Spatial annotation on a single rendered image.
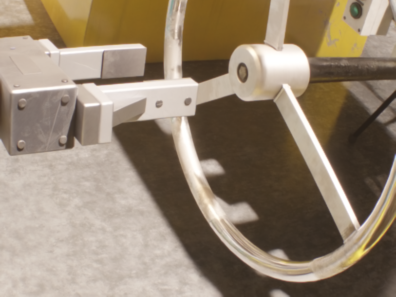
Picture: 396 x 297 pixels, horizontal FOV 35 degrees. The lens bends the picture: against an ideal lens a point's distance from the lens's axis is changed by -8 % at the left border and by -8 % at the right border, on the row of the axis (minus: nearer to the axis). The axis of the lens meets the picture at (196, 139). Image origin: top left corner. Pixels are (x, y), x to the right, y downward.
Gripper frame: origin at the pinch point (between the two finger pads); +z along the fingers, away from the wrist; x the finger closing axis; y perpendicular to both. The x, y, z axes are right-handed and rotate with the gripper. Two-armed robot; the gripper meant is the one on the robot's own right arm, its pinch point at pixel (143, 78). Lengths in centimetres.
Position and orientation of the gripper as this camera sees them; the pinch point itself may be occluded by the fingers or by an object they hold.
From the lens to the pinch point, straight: 54.7
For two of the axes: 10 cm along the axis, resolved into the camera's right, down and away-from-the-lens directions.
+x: 4.9, 4.1, -7.7
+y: -1.3, 9.1, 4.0
